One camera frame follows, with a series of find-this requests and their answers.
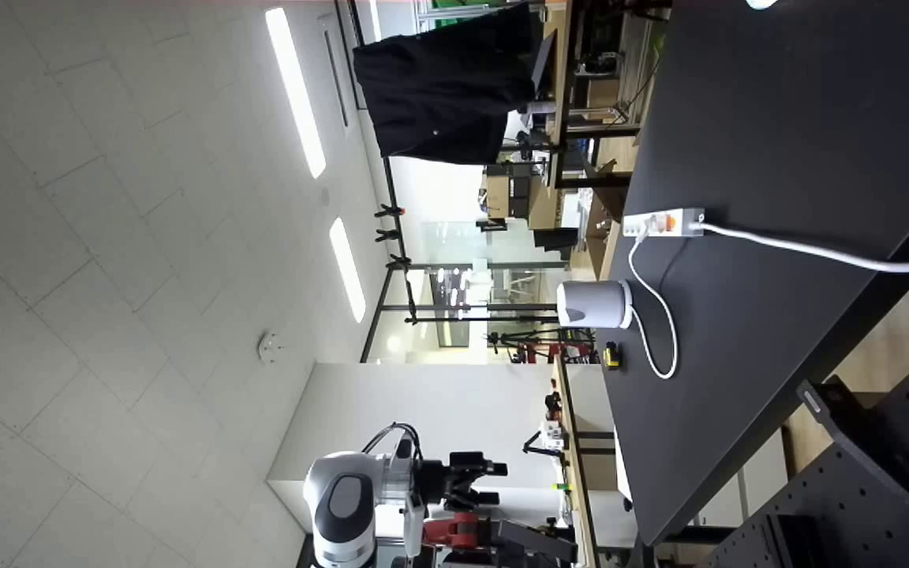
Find black cloth on frame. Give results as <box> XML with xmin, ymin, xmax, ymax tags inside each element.
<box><xmin>355</xmin><ymin>2</ymin><xmax>543</xmax><ymax>165</ymax></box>

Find white power strip supply cable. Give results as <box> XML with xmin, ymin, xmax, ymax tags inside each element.
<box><xmin>691</xmin><ymin>219</ymin><xmax>909</xmax><ymax>279</ymax></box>

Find white power strip adaptor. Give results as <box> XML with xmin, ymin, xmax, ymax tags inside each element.
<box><xmin>622</xmin><ymin>209</ymin><xmax>703</xmax><ymax>236</ymax></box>

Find red machine in background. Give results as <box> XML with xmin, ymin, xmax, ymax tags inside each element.
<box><xmin>422</xmin><ymin>513</ymin><xmax>492</xmax><ymax>551</ymax></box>

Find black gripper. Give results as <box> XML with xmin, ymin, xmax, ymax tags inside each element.
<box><xmin>414</xmin><ymin>453</ymin><xmax>507</xmax><ymax>513</ymax></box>

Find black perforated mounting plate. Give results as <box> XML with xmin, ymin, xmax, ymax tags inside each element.
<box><xmin>707</xmin><ymin>377</ymin><xmax>909</xmax><ymax>568</ymax></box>

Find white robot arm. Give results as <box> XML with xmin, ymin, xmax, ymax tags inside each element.
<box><xmin>303</xmin><ymin>423</ymin><xmax>507</xmax><ymax>568</ymax></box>

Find black camera stand frame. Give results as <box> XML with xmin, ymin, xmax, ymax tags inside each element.
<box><xmin>359</xmin><ymin>157</ymin><xmax>561</xmax><ymax>364</ymax></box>

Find white kettle cord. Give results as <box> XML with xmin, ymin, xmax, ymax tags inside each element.
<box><xmin>622</xmin><ymin>235</ymin><xmax>682</xmax><ymax>383</ymax></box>

